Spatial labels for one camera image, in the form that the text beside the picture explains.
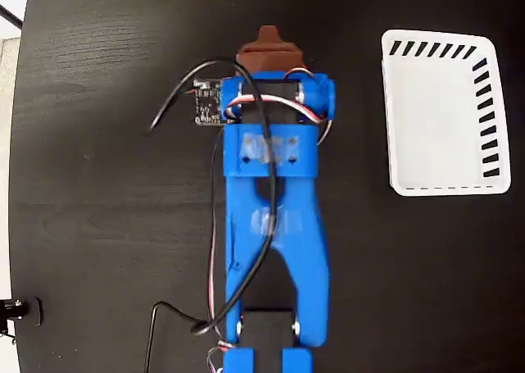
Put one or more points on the black table clamp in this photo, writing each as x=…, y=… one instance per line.
x=28, y=310

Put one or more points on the brown gripper with servo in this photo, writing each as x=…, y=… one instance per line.
x=268, y=53

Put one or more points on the black rod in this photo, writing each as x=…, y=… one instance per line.
x=10, y=15

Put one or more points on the bare camera circuit board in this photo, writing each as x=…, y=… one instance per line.
x=207, y=102

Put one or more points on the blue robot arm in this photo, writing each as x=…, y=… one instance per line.
x=303, y=225

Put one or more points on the white plastic basket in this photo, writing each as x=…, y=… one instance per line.
x=430, y=123

